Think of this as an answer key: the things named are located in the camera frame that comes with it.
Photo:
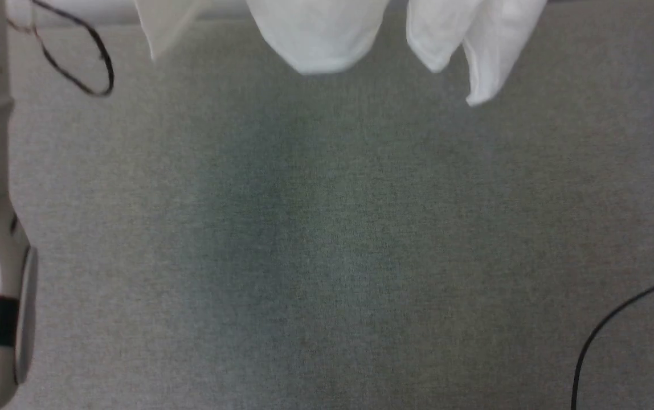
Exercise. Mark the white cloth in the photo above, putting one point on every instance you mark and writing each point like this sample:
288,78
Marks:
321,34

